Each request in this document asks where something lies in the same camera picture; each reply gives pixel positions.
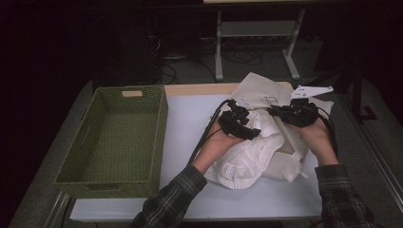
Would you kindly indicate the green woven basket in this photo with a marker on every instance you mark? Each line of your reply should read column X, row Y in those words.
column 120, row 142

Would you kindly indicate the white garment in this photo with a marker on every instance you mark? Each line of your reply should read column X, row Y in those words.
column 253, row 152

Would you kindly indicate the person's left hand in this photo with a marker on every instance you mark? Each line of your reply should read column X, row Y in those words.
column 212, row 152

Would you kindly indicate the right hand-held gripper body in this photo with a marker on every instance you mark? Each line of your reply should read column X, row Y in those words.
column 301, row 114

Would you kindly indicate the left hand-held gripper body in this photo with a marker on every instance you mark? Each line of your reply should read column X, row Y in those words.
column 233, row 118

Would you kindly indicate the short aluminium rail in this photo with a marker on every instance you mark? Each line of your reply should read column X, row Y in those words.
column 58, row 209

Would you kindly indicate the person's right hand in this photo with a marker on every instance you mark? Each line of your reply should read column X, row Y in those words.
column 316, row 139

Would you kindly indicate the long aluminium rail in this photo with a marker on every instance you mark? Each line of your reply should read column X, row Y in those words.
column 380, row 158

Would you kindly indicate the black metal stand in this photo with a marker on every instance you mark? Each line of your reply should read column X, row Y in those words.
column 357, row 95

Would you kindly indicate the cream mesh laundry bag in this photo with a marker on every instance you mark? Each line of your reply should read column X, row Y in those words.
column 253, row 88

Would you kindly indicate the white metal desk frame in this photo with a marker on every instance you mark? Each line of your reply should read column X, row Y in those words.
column 218, row 47

